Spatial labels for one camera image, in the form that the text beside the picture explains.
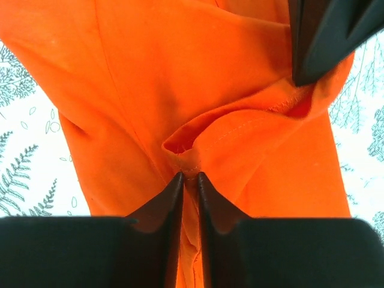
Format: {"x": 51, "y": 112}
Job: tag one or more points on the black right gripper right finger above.
{"x": 242, "y": 251}

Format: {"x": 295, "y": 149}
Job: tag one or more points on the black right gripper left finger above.
{"x": 139, "y": 250}

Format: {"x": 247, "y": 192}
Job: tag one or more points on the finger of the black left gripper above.
{"x": 353, "y": 22}
{"x": 312, "y": 54}

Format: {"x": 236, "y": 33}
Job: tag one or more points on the orange t-shirt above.
{"x": 147, "y": 89}

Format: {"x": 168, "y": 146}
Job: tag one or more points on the floral patterned table mat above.
{"x": 38, "y": 176}

